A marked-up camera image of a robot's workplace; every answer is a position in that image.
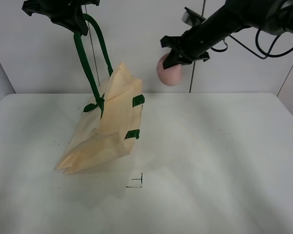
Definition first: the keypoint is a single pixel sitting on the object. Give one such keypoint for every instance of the pink peach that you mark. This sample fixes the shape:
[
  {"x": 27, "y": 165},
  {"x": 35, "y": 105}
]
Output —
[{"x": 171, "y": 76}]

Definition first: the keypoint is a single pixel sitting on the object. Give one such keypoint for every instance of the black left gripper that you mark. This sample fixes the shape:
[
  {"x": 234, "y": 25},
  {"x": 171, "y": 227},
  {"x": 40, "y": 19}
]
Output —
[{"x": 67, "y": 11}]

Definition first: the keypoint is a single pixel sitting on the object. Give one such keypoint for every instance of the cream linen bag green handles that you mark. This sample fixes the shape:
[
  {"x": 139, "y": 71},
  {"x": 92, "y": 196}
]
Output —
[{"x": 110, "y": 123}]

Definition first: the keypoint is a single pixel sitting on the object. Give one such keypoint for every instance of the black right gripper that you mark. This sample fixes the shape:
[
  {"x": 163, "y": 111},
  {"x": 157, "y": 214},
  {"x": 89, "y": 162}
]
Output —
[{"x": 193, "y": 44}]

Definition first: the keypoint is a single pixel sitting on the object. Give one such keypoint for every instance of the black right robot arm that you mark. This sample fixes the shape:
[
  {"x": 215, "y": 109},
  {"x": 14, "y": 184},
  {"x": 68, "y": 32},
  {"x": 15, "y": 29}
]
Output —
[{"x": 274, "y": 17}]

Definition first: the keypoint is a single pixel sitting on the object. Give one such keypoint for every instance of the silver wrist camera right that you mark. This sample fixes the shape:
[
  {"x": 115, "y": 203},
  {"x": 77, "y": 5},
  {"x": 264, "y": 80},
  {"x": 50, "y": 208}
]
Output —
[{"x": 191, "y": 18}]

